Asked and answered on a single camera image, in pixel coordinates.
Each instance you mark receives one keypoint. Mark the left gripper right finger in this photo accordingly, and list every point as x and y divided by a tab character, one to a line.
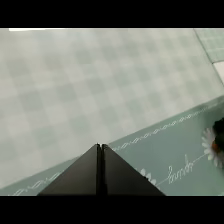
123	180

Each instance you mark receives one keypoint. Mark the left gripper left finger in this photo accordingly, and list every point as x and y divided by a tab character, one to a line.
80	180

